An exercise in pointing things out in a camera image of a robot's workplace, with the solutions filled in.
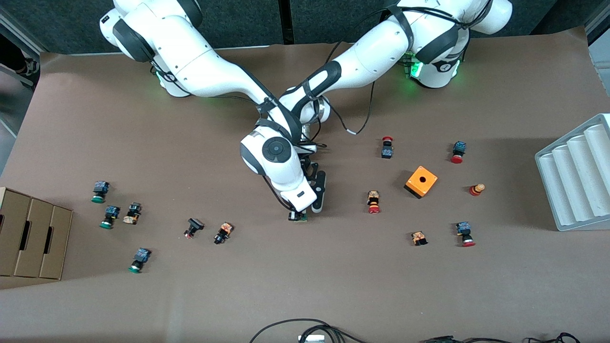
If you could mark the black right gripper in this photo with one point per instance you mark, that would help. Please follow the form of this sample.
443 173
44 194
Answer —
296 214

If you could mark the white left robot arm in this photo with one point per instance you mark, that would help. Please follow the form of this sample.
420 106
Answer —
381 47

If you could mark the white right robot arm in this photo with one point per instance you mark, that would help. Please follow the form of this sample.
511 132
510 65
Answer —
190 57

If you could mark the brown paper table cover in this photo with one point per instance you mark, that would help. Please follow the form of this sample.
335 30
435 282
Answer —
305 276

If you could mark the red mushroom button orange block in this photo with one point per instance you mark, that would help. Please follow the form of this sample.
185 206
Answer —
373 200

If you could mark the black cap orange push button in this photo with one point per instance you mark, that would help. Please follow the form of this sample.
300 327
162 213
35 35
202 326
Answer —
133 212
223 232

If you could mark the red cap black push button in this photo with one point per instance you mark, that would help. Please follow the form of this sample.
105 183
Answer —
387 151

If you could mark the small white connector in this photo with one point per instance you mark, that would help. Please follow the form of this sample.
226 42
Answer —
312 338

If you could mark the orange black contact block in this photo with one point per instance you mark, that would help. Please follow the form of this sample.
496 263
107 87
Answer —
419 237

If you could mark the red mushroom button blue block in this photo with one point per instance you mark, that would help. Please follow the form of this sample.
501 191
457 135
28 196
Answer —
464 231
459 148

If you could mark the green cap push button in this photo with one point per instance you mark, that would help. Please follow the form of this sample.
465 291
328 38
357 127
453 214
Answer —
100 190
140 257
110 214

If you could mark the red yellow mushroom knob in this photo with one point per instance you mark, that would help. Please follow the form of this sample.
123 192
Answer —
476 190

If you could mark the brown cardboard box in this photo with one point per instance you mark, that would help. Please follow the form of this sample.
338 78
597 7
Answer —
33 238

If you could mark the white ridged tray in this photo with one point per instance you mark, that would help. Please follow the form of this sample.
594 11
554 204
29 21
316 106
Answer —
576 181

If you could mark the black white shoe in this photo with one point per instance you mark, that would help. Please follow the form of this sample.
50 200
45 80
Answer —
29 66

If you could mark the black square red switch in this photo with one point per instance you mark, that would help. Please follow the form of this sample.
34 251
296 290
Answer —
194 225

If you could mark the orange button enclosure box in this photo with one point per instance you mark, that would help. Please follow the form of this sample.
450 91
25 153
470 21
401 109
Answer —
414 186

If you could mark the black vertical panel post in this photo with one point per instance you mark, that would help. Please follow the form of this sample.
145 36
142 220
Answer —
286 21

